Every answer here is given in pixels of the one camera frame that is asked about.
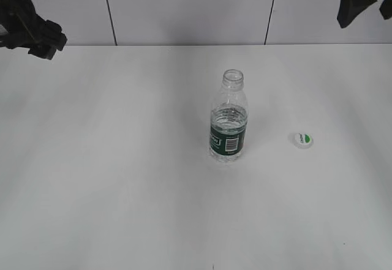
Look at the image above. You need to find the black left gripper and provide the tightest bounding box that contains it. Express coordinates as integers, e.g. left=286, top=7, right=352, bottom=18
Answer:
left=1, top=0, right=67, bottom=60

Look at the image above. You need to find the white bottle cap green logo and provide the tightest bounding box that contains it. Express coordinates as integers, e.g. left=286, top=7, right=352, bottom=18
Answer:
left=290, top=132, right=314, bottom=149

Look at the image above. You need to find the clear water bottle green label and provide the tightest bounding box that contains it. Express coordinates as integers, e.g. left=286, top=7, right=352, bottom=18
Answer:
left=209, top=69, right=248, bottom=162

